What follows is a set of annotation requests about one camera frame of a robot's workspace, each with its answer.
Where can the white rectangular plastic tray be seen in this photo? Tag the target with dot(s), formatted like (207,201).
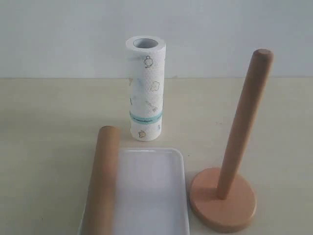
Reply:
(151,193)

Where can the wooden paper towel holder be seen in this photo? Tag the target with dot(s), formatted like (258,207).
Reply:
(220,197)

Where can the white printed paper towel roll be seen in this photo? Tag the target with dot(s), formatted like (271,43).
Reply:
(145,66)

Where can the brown cardboard tube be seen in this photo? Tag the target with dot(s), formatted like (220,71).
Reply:
(99,208)

